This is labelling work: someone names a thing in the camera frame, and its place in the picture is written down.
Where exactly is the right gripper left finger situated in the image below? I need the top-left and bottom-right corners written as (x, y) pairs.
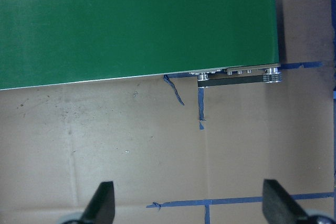
top-left (80, 181), bottom-right (115, 223)

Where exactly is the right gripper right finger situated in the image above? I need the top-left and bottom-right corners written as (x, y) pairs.
top-left (262, 179), bottom-right (309, 224)

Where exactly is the green conveyor belt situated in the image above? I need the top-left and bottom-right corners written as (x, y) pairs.
top-left (1, 0), bottom-right (279, 90)

